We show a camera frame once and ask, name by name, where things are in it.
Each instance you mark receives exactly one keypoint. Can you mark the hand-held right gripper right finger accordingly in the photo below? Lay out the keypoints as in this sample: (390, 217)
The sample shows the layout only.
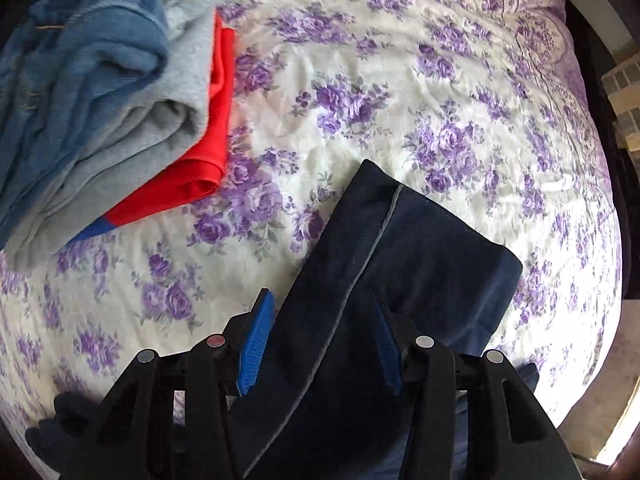
(387, 347)

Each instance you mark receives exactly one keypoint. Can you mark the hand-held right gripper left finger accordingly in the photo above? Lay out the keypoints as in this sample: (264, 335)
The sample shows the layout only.
(256, 342)

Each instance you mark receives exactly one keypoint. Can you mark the navy blue pants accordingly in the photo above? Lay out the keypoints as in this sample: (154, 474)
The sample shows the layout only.
(425, 270)

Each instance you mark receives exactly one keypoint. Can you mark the red garment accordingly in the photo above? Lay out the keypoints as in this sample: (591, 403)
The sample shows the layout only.
(200, 160)

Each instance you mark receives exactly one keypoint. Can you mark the grey fleece garment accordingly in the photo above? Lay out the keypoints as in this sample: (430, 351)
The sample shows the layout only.
(165, 105)

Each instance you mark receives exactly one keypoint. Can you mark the purple floral bed sheet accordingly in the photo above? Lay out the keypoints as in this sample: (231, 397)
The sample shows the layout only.
(400, 85)

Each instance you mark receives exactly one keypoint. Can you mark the blue denim garment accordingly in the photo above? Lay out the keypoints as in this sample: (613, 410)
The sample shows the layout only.
(75, 60)

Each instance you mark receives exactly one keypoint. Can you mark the white window frame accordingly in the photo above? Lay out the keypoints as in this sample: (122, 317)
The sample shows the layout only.
(624, 102)

